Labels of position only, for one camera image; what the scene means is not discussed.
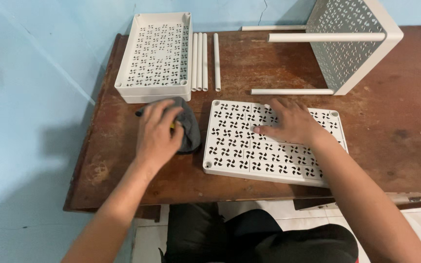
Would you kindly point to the person's left hand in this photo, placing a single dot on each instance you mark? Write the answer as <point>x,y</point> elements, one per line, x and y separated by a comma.
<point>155,140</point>

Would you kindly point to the person's right hand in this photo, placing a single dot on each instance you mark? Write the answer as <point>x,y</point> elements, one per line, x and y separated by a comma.
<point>294,126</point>

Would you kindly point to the grey cloth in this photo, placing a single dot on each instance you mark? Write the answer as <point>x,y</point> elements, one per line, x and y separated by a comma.
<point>192,135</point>

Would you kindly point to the white perforated shelf tray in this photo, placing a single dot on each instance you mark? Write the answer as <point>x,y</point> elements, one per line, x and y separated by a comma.
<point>232,153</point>
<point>152,99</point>
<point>155,54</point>

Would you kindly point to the white shelf tray with legs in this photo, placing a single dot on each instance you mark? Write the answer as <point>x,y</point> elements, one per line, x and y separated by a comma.
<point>342,54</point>

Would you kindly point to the white plastic tube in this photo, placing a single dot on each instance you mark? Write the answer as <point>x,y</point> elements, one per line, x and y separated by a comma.
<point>200,62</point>
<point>216,62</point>
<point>205,62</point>
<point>194,62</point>

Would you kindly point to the person's black trousers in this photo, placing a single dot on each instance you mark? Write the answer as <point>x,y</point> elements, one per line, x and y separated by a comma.
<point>232,237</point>

